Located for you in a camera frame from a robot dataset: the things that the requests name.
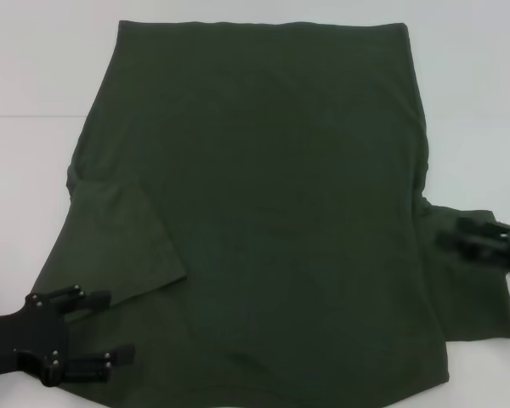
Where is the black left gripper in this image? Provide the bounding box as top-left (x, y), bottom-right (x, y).
top-left (0, 284), bottom-right (138, 388)

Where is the dark green printed t-shirt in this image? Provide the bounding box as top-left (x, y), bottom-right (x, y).
top-left (32, 19), bottom-right (510, 408)

